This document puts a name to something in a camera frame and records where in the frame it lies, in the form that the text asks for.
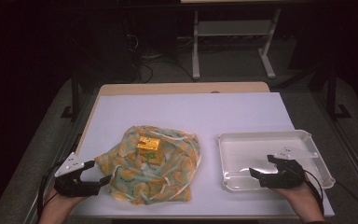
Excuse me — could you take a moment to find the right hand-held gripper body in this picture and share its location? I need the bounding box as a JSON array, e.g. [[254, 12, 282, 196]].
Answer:
[[258, 146, 320, 189]]

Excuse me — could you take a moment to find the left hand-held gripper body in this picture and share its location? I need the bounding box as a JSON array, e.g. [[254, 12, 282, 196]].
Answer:
[[54, 151, 101, 198]]

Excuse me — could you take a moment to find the white plastic tray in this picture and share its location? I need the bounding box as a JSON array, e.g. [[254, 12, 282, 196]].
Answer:
[[216, 129, 337, 193]]

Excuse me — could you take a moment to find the orange patterned cloth bag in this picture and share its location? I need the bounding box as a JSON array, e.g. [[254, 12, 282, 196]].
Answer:
[[94, 124, 202, 206]]

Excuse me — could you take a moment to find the yellow carton box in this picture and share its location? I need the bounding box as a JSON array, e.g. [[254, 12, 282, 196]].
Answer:
[[136, 135, 163, 166]]

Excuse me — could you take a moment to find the person's left hand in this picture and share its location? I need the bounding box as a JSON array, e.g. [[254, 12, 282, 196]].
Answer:
[[38, 186, 87, 224]]

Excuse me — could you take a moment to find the black metal stand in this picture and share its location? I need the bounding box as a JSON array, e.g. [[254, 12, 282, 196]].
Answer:
[[325, 63, 353, 123], [60, 68, 82, 123]]

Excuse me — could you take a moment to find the pale lavender table mat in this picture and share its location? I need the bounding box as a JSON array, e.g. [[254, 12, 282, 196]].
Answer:
[[70, 91, 336, 218]]

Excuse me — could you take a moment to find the white metal stand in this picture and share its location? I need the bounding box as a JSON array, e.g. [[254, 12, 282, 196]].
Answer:
[[191, 7, 282, 80]]

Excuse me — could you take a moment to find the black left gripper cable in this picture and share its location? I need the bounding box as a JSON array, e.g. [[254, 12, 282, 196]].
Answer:
[[36, 161, 63, 220]]

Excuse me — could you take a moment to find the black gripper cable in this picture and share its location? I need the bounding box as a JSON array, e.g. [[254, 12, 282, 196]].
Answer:
[[302, 168, 358, 223], [36, 161, 63, 220]]

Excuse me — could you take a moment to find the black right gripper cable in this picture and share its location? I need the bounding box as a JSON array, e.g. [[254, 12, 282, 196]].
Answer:
[[302, 168, 358, 223]]

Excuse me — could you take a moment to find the metal frame rail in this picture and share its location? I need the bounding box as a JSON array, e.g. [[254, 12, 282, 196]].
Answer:
[[310, 90, 358, 202]]

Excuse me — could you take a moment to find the black floor cable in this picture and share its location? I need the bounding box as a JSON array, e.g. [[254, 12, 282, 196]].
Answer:
[[126, 33, 198, 84]]

